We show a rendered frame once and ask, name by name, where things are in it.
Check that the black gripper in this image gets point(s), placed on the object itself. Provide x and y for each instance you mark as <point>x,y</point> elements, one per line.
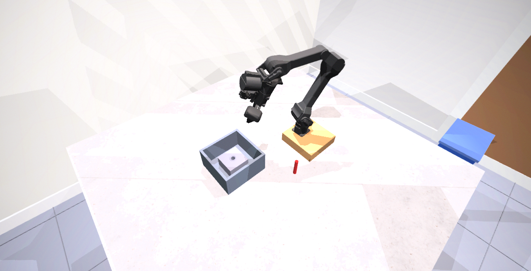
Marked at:
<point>253,113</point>

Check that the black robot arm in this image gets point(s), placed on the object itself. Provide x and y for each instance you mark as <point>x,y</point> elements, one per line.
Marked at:
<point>279,65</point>

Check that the white square plate with hole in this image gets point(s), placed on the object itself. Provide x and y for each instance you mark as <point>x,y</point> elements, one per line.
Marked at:
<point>232,161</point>

